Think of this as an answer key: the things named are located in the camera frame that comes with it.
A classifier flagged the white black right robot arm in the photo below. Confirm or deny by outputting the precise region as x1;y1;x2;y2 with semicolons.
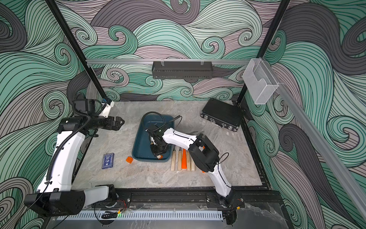
141;111;234;208

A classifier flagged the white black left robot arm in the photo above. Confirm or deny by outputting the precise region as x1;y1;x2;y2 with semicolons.
24;99;124;217

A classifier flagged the teal plastic storage tray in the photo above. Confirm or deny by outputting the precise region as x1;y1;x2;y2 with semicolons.
132;114;173;163

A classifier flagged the small orange block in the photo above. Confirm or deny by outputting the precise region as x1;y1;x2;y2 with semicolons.
126;156;133;164

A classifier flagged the blue card pack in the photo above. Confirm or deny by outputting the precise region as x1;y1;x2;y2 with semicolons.
102;153;114;169

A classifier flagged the black case with latches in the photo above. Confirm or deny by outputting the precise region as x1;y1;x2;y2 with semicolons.
200;98;243;132

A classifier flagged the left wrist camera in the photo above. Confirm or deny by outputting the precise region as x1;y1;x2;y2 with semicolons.
99;101;114;118

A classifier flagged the orange handle sickle left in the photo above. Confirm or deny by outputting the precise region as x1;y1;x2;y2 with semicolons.
181;149;187;169

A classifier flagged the white slotted cable duct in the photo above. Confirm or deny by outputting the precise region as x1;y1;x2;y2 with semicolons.
57;210;224;221

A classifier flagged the clear plastic wall bin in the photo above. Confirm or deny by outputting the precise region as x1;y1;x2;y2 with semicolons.
243;58;278;105

